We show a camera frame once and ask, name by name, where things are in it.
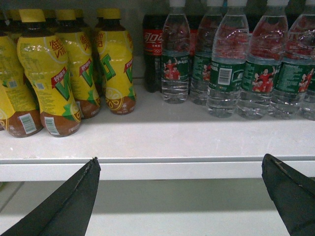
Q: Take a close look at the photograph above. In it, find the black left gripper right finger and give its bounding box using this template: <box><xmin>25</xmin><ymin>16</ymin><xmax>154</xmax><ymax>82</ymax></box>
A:
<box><xmin>262</xmin><ymin>154</ymin><xmax>315</xmax><ymax>236</ymax></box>

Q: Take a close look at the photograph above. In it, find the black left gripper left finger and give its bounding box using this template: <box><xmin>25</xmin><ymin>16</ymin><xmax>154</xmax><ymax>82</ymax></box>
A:
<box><xmin>2</xmin><ymin>157</ymin><xmax>101</xmax><ymax>236</ymax></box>

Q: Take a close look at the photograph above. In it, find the clear water bottle green label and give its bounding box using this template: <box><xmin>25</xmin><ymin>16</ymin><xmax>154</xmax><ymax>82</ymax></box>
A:
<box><xmin>237</xmin><ymin>0</ymin><xmax>288</xmax><ymax>120</ymax></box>
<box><xmin>207</xmin><ymin>0</ymin><xmax>250</xmax><ymax>118</ymax></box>
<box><xmin>190</xmin><ymin>0</ymin><xmax>223</xmax><ymax>106</ymax></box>
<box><xmin>161</xmin><ymin>0</ymin><xmax>190</xmax><ymax>104</ymax></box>
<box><xmin>268</xmin><ymin>0</ymin><xmax>315</xmax><ymax>119</ymax></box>

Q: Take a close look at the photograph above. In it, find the white metal shelf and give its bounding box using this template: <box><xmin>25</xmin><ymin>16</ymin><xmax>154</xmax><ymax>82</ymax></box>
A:
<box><xmin>0</xmin><ymin>81</ymin><xmax>315</xmax><ymax>181</ymax></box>

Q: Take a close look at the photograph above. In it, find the yellow lemon tea bottle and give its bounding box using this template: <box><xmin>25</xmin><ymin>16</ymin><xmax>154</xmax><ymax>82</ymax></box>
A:
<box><xmin>96</xmin><ymin>8</ymin><xmax>136</xmax><ymax>115</ymax></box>
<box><xmin>56</xmin><ymin>9</ymin><xmax>100</xmax><ymax>119</ymax></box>
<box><xmin>17</xmin><ymin>9</ymin><xmax>81</xmax><ymax>137</ymax></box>
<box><xmin>0</xmin><ymin>16</ymin><xmax>43</xmax><ymax>138</ymax></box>

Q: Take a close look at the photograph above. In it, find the dark cola bottle red label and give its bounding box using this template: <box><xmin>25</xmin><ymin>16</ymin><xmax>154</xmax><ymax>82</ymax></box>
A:
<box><xmin>142</xmin><ymin>14</ymin><xmax>167</xmax><ymax>93</ymax></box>

